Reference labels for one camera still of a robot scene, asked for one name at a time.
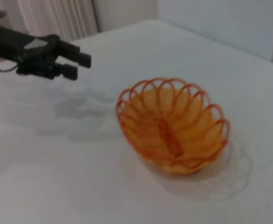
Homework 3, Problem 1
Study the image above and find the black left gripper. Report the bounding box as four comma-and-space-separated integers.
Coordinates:
0, 27, 92, 81

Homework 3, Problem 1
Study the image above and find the orange wire basket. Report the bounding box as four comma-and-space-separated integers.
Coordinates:
115, 77, 231, 175

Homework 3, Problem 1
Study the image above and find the white pleated curtain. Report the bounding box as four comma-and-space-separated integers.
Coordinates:
17, 0, 100, 43

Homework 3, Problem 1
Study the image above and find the thin black cable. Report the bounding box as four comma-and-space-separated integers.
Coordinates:
0, 62, 18, 73

